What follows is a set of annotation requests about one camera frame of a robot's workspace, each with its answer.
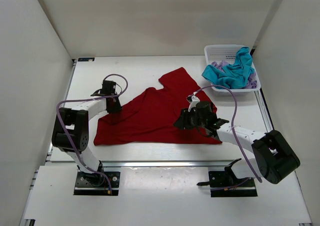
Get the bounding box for red t-shirt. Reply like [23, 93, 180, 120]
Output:
[93, 67, 221, 146]

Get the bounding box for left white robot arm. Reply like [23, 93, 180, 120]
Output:
[51, 78, 128, 187]

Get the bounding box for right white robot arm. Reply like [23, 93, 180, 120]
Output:
[174, 101, 301, 184]

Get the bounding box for dark label sticker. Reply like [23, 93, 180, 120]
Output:
[77, 57, 95, 62]

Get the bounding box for teal t-shirt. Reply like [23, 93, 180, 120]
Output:
[202, 47, 258, 90]

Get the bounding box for lavender t-shirt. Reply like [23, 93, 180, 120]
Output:
[204, 60, 257, 89]

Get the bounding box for white plastic basket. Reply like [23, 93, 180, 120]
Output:
[204, 44, 261, 96]

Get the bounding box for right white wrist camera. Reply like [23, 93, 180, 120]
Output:
[186, 92, 200, 112]

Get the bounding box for aluminium front rail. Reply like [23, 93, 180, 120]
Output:
[103, 161, 232, 168]

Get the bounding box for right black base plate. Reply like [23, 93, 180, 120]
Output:
[208, 171, 258, 198]

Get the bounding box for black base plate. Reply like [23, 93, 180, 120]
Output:
[73, 167, 121, 196]
[208, 171, 258, 198]

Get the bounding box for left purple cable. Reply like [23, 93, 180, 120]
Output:
[56, 73, 129, 194]

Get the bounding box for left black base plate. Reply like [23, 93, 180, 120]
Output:
[73, 167, 121, 196]

